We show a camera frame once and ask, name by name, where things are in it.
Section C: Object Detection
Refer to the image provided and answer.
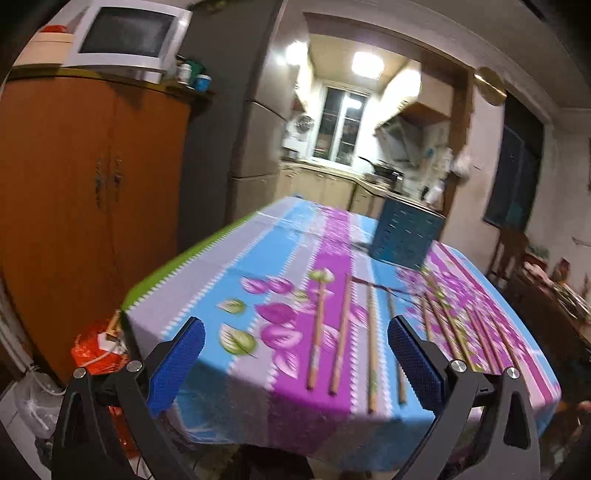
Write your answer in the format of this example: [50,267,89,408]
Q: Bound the wooden chopstick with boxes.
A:
[422,271,465,360]
[367,284,378,414]
[307,280,325,391]
[483,308,522,370]
[469,307,500,374]
[420,295,432,342]
[439,288,481,372]
[329,273,352,396]

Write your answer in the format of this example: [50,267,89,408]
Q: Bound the blue perforated utensil holder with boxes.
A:
[369,198,446,271]

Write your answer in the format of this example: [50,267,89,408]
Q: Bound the kitchen base cabinets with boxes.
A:
[273,162,393,219]

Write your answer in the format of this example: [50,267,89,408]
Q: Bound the kitchen window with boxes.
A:
[312,87,369,166]

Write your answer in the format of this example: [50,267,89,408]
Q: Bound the orange plastic bag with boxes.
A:
[70,319,129,375]

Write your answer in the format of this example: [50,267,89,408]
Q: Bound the dark wooden dining table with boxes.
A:
[504,269,590,372]

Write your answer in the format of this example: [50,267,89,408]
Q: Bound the wooden chair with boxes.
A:
[486,226,529,287]

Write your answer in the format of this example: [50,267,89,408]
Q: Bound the floral striped tablecloth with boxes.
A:
[123,197,561,471]

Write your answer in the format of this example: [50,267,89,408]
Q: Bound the dark window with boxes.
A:
[483,93,544,233]

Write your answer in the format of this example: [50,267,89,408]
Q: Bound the white plastic bag hanging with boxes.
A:
[451,149,472,179]

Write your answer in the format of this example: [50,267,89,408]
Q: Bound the black wok on stove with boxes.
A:
[359,156,401,178]

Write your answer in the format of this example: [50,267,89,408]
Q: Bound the orange wooden cabinet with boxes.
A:
[1,68,212,380]

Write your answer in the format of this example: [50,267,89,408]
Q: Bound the range hood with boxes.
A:
[375,115,423,168]

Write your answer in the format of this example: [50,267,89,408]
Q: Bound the brown refrigerator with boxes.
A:
[177,1,283,251]

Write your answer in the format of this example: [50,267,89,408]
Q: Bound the blue cup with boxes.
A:
[193,74,211,93]

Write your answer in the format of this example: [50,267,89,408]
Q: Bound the white bottle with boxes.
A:
[176,62,192,85]

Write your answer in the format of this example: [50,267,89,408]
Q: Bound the green container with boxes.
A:
[185,59,206,84]

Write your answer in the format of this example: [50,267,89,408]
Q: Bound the white microwave oven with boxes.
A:
[63,1,192,73]

